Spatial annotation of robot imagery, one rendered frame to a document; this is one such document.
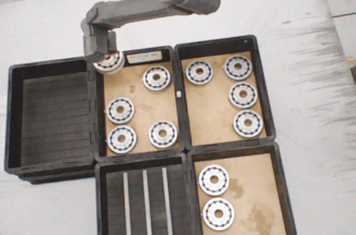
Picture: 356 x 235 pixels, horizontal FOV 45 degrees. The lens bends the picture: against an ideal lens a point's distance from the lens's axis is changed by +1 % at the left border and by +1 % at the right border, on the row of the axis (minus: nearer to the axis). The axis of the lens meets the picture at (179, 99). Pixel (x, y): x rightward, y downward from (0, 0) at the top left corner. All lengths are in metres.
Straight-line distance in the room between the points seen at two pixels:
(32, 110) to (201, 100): 0.63
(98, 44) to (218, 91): 0.55
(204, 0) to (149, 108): 0.75
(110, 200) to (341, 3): 1.94
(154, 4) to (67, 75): 0.78
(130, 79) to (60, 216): 0.57
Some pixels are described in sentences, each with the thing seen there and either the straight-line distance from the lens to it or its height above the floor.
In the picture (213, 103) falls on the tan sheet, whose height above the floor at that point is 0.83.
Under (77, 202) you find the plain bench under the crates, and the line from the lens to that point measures 1.67.
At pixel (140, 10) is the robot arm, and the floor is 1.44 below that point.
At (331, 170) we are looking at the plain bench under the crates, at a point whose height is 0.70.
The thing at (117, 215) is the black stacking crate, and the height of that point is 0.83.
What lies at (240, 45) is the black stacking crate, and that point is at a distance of 1.61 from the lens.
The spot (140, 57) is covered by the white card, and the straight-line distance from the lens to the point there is 1.59.
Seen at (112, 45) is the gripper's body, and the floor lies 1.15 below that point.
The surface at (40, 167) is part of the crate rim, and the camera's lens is 1.50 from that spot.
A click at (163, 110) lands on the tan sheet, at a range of 1.56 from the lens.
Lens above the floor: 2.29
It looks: 68 degrees down
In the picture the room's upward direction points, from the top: 10 degrees counter-clockwise
